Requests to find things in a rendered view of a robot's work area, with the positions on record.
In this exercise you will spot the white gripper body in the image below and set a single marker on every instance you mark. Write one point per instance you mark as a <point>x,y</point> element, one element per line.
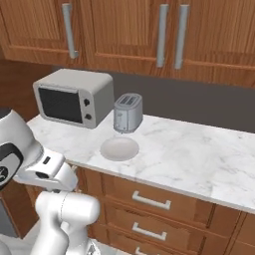
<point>61,179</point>

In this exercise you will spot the wooden base cupboard front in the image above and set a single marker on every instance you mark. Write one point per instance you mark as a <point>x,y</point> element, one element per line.
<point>244,234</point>

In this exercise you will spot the wooden drawer front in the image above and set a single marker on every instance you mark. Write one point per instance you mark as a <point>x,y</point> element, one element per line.
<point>186,212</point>
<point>123,244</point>
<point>186,237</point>

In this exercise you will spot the wooden wall cupboard door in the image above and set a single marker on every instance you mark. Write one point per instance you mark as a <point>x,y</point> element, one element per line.
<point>123,30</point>
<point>222,33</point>
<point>33,30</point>

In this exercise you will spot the grey toaster oven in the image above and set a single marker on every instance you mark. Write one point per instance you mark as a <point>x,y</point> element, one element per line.
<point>66,99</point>

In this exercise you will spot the white round plate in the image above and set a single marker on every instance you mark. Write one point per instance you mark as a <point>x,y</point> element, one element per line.
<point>119,148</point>

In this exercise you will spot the silver two-slot toaster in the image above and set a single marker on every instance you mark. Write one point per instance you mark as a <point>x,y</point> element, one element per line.
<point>127,113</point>

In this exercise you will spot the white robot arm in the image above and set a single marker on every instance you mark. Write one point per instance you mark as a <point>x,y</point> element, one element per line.
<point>63,212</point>

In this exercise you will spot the grey appliance front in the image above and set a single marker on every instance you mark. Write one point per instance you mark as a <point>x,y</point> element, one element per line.
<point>6,215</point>

